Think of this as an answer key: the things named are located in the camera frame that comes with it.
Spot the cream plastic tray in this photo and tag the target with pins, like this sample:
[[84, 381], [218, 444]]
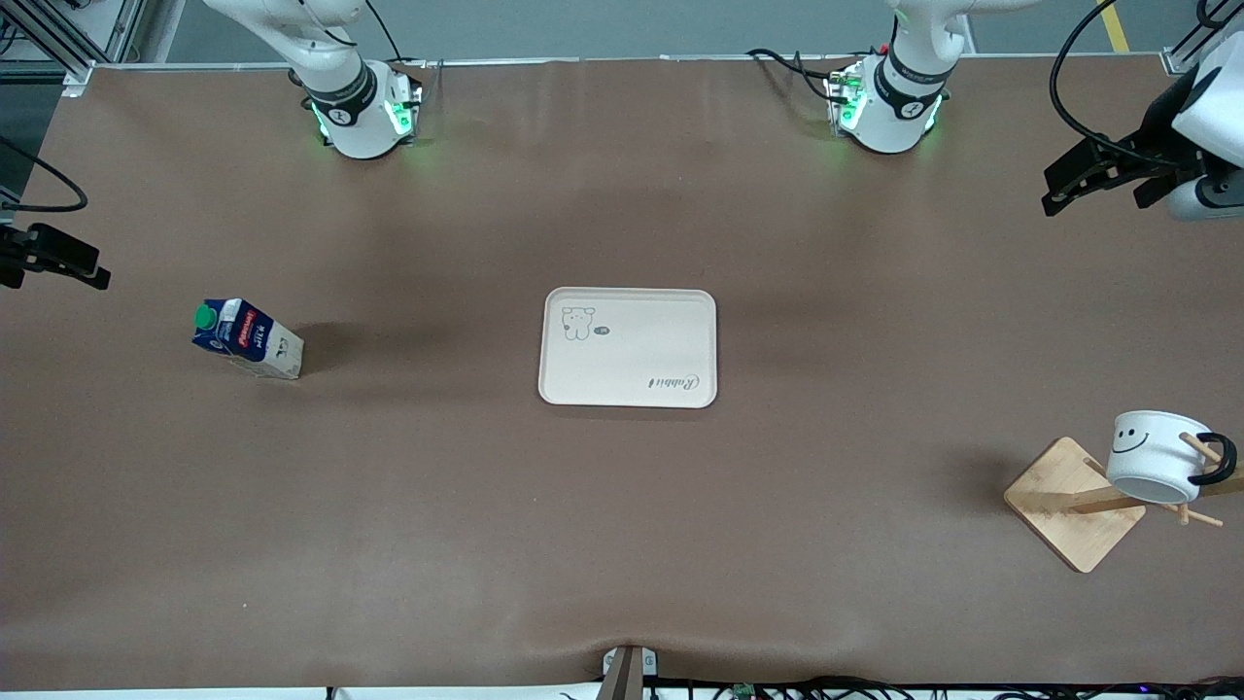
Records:
[[632, 365]]

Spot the wooden mug stand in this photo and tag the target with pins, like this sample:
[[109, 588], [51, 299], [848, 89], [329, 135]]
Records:
[[1061, 498]]

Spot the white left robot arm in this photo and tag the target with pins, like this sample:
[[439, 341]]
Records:
[[899, 117]]

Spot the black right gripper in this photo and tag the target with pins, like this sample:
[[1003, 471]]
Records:
[[44, 251]]

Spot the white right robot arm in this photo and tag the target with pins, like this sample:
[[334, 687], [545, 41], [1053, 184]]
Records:
[[355, 122]]

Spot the aluminium frame with dark struts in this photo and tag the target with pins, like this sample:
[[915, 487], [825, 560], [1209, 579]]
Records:
[[58, 39]]

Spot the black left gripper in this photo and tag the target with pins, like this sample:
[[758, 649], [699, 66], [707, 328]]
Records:
[[1158, 123]]

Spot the aluminium frame corner post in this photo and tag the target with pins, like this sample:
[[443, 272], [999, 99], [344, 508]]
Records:
[[1181, 53]]

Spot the blue white milk carton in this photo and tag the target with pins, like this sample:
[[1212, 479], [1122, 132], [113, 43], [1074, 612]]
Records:
[[248, 337]]

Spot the grey table edge bracket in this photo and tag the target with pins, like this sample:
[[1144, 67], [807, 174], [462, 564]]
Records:
[[630, 671]]

